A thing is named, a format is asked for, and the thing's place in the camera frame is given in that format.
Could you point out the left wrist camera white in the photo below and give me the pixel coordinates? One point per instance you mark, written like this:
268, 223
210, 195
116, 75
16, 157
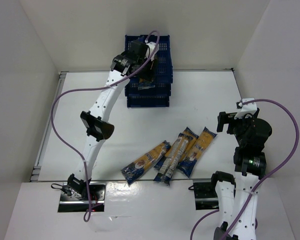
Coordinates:
151, 50

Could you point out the grey label spaghetti bag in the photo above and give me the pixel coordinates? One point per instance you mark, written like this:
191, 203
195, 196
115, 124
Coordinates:
169, 165

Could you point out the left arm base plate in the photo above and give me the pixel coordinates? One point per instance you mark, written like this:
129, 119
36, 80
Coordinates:
69, 203

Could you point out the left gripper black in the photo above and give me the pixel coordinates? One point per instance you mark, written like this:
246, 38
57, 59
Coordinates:
149, 69

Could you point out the blue stacked crate shelf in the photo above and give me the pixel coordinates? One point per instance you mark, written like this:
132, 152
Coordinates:
159, 95

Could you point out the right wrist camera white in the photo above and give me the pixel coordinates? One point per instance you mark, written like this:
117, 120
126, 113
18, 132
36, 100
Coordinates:
245, 106

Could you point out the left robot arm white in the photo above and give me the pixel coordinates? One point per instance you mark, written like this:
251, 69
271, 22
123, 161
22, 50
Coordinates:
139, 60

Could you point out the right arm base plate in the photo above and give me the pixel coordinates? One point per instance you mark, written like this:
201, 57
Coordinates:
205, 196

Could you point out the spaghetti bag under grey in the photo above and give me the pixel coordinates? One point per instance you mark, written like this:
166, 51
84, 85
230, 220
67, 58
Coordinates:
188, 132

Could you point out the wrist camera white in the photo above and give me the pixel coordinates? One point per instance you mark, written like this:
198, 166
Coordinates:
151, 50
245, 106

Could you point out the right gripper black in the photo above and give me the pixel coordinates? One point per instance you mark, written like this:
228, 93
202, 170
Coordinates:
221, 121

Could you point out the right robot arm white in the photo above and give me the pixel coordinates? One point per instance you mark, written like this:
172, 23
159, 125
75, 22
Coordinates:
237, 202

